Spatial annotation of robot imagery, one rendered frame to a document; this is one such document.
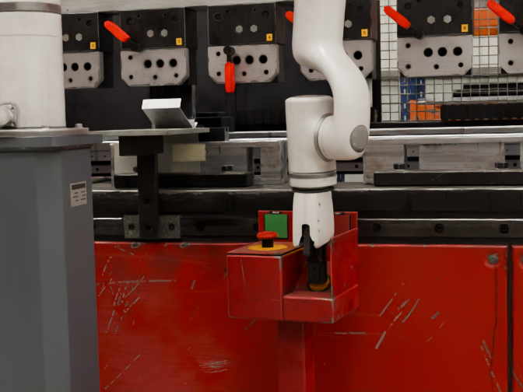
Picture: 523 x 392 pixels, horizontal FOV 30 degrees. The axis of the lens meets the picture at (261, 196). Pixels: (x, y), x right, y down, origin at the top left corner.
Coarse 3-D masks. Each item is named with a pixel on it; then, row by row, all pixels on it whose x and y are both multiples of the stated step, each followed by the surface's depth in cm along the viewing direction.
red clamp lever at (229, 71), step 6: (228, 48) 202; (228, 54) 203; (228, 60) 203; (228, 66) 203; (228, 72) 203; (234, 72) 204; (228, 78) 203; (234, 78) 204; (228, 84) 203; (234, 84) 204; (228, 90) 203
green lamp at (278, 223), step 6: (270, 216) 188; (276, 216) 187; (282, 216) 187; (270, 222) 188; (276, 222) 187; (282, 222) 187; (270, 228) 188; (276, 228) 187; (282, 228) 187; (282, 234) 187
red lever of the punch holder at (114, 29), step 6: (108, 24) 209; (114, 24) 210; (114, 30) 208; (120, 30) 208; (120, 36) 208; (126, 36) 208; (126, 42) 208; (132, 42) 208; (132, 48) 207; (138, 48) 207
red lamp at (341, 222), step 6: (336, 216) 183; (342, 216) 182; (348, 216) 182; (336, 222) 183; (342, 222) 182; (348, 222) 182; (336, 228) 183; (342, 228) 182; (348, 228) 182; (336, 234) 183
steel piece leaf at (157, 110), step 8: (144, 104) 208; (152, 104) 207; (160, 104) 207; (168, 104) 206; (176, 104) 206; (152, 112) 209; (160, 112) 208; (168, 112) 208; (176, 112) 207; (152, 120) 212; (160, 120) 212; (168, 120) 211; (176, 120) 211; (184, 120) 210
